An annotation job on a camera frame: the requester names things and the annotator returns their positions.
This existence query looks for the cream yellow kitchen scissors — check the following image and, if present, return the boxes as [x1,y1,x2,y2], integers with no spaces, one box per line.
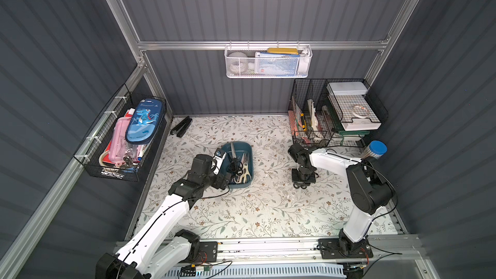
[235,153,252,184]

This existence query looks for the medium black scissors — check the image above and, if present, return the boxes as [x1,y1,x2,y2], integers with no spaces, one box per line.
[228,142,243,176]

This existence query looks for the teal plastic storage box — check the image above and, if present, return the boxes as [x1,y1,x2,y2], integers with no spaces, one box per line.
[220,142,254,189]

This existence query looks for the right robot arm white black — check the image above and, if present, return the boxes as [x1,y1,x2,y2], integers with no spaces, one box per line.
[288,143,397,258]

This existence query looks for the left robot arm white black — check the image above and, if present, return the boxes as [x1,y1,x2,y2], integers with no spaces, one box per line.
[95,148,231,278]

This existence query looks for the white box on organizer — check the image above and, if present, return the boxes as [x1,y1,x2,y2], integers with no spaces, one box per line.
[327,81,368,96]

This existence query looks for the black stapler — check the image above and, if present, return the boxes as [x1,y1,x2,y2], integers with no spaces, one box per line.
[170,116,192,138]

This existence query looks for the blue lid pencil tube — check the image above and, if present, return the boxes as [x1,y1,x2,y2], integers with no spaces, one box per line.
[360,140,388,159]

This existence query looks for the grid pattern notebook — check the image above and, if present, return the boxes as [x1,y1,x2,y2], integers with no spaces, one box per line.
[328,94,382,131]

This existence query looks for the tape roll on notebook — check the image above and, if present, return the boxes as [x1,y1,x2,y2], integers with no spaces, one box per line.
[351,105,370,119]

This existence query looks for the blue dinosaur pencil case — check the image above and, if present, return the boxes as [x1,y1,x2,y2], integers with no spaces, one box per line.
[125,98,165,145]

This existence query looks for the pink pencil case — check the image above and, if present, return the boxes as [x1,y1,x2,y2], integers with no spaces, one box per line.
[108,116,131,164]

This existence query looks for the blue packet in basket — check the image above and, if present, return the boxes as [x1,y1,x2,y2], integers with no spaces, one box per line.
[254,52,300,77]

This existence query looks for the white tape roll in basket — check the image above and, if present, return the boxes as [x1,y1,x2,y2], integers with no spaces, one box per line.
[227,52,248,75]

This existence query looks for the black wire desk organizer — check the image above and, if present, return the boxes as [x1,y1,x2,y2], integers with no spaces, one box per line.
[288,78,388,147]

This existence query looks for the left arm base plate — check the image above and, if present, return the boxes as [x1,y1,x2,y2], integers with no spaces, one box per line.
[182,242,218,264]

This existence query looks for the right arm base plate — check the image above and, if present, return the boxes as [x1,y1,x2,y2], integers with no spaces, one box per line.
[316,238,374,260]

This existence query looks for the white wire wall basket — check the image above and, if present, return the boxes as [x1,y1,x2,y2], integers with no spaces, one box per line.
[224,44,313,79]

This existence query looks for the aluminium front rail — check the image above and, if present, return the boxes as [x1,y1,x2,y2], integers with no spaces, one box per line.
[102,234,427,279]

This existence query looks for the black wire side basket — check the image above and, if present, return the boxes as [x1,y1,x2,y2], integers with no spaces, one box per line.
[74,86,167,182]

